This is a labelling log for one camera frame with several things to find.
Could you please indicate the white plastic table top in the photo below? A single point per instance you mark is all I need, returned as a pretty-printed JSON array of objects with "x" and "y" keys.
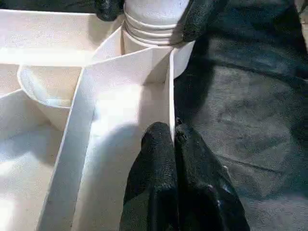
[{"x": 72, "y": 120}]

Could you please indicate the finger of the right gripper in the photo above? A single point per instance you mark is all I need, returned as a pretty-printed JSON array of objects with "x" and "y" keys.
[
  {"x": 197, "y": 21},
  {"x": 109, "y": 8}
]

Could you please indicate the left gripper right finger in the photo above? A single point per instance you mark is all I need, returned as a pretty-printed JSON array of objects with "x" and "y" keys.
[{"x": 204, "y": 192}]

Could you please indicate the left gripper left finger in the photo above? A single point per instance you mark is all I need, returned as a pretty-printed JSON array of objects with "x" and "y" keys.
[{"x": 154, "y": 180}]

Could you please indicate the white plastic table leg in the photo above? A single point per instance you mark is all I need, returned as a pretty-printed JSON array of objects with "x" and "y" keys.
[{"x": 154, "y": 19}]

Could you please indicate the black work mat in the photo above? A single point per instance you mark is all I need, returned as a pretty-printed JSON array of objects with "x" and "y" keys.
[{"x": 252, "y": 108}]

